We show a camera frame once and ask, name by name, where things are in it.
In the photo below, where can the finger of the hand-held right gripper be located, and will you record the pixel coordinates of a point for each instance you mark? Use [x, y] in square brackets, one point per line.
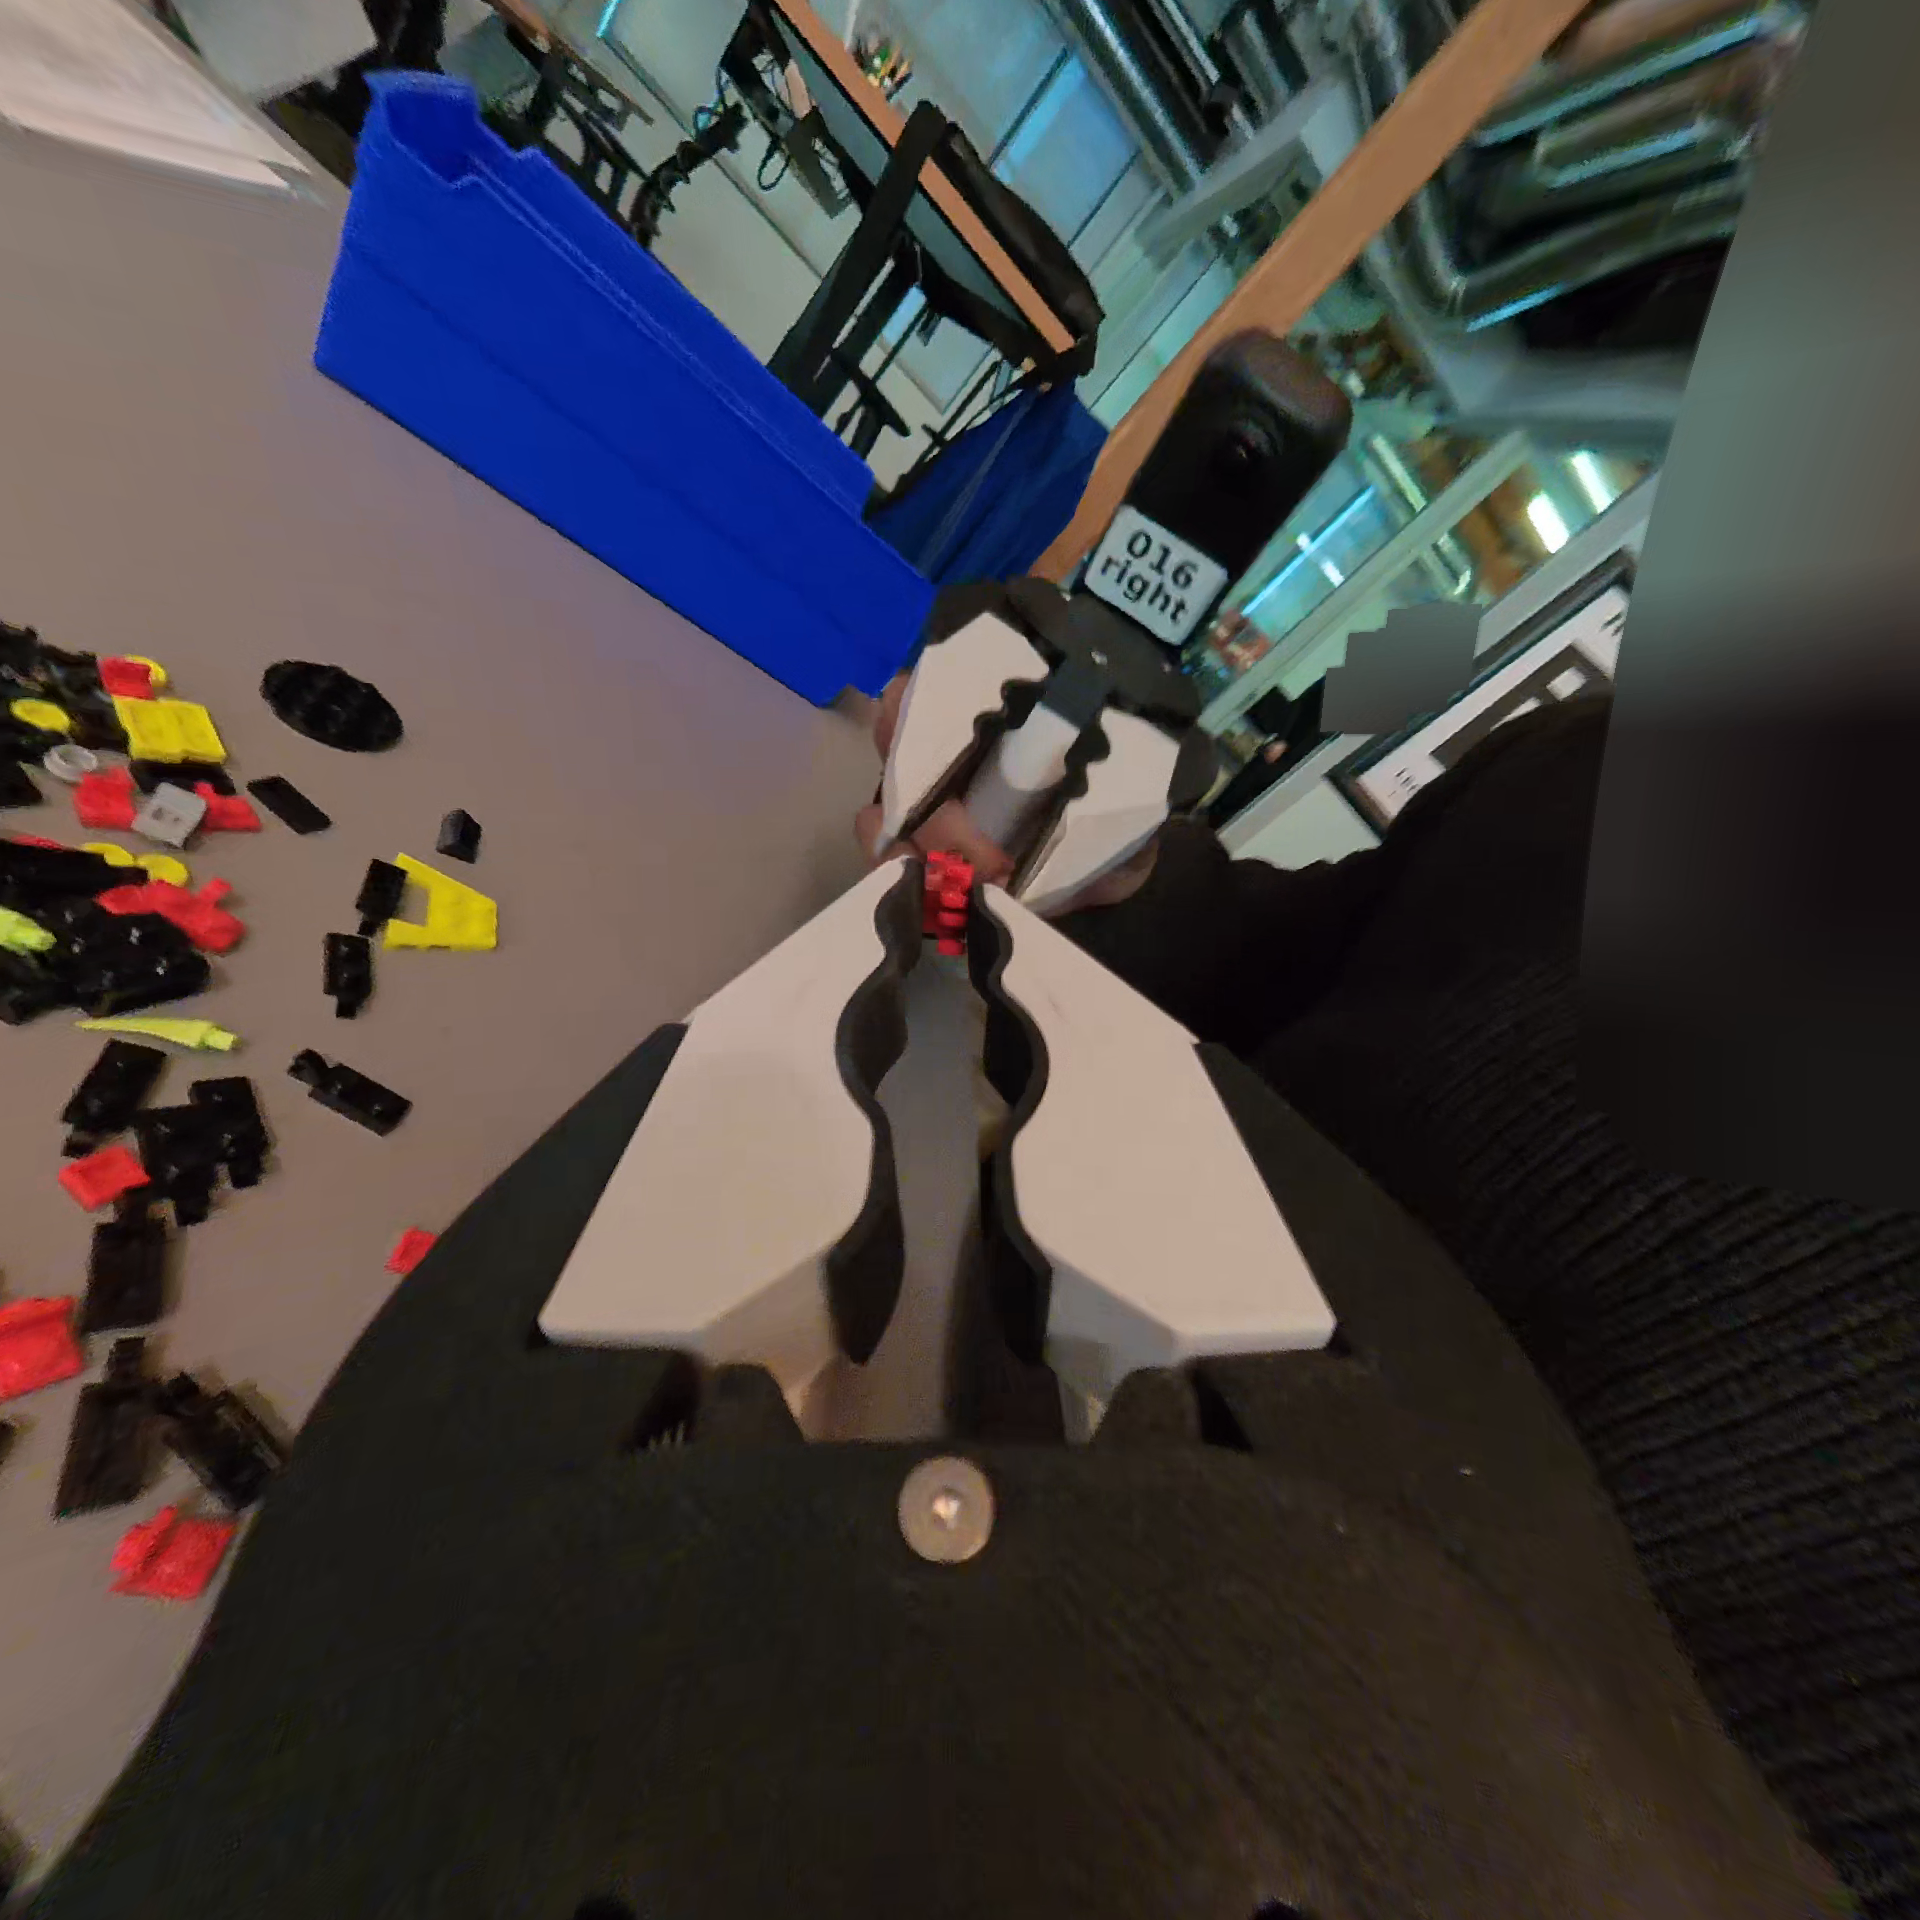
[937, 720]
[1131, 796]

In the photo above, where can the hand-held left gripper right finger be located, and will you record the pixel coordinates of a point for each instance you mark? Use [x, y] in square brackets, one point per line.
[1155, 1200]

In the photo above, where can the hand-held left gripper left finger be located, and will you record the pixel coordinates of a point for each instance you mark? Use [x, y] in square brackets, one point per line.
[705, 1185]

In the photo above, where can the red and black lego assembly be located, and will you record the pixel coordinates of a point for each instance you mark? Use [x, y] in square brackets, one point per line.
[945, 891]

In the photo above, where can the black lego clip plate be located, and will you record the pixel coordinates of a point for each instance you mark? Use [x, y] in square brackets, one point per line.
[379, 895]
[345, 971]

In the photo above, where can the small red square lego tile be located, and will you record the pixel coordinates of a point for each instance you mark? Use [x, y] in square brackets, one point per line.
[410, 1251]

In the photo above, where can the yellow wedge lego plate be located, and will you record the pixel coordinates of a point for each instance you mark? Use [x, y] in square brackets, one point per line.
[457, 918]

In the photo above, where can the small black lego slope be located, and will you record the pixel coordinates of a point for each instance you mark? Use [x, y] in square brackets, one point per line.
[460, 836]

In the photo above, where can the black flat lego tile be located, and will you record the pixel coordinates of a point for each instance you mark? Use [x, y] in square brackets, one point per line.
[288, 804]

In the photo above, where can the small black round lego plate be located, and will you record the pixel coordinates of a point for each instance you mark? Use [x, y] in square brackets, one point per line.
[329, 705]

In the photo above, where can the pile of loose lego pieces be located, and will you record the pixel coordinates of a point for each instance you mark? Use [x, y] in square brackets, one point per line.
[112, 960]

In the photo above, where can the lego instruction booklet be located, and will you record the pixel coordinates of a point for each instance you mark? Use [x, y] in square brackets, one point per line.
[118, 75]

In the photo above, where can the person's right hand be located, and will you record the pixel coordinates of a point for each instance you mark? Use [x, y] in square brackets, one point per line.
[872, 833]

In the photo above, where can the blue plastic bin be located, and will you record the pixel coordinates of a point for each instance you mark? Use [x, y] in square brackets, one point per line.
[990, 480]
[598, 450]

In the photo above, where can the wooden beam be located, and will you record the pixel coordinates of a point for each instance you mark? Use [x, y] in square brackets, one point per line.
[1348, 194]

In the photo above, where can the wood edged black desk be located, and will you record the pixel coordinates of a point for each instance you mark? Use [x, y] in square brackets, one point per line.
[984, 248]
[585, 90]

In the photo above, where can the person's dark knit sweater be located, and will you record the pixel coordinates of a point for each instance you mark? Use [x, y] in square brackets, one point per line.
[1723, 1425]

